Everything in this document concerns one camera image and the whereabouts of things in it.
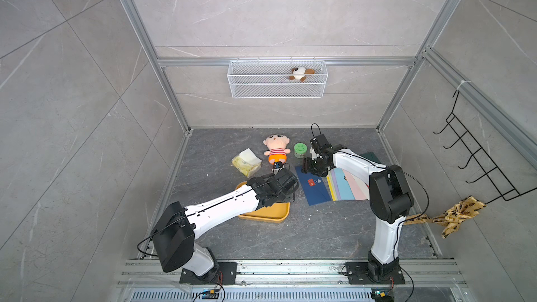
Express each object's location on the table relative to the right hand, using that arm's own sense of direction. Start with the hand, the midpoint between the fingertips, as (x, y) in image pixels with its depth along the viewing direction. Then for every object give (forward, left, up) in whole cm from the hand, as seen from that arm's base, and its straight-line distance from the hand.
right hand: (307, 170), depth 96 cm
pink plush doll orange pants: (+14, +14, +2) cm, 20 cm away
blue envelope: (-7, -2, -5) cm, 8 cm away
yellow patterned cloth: (-28, -44, +12) cm, 53 cm away
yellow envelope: (-7, -11, -4) cm, 13 cm away
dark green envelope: (+11, -36, -5) cm, 38 cm away
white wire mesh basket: (+37, +13, +25) cm, 47 cm away
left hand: (-15, +9, +9) cm, 20 cm away
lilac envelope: (-6, -13, -4) cm, 15 cm away
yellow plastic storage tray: (-19, +15, -5) cm, 24 cm away
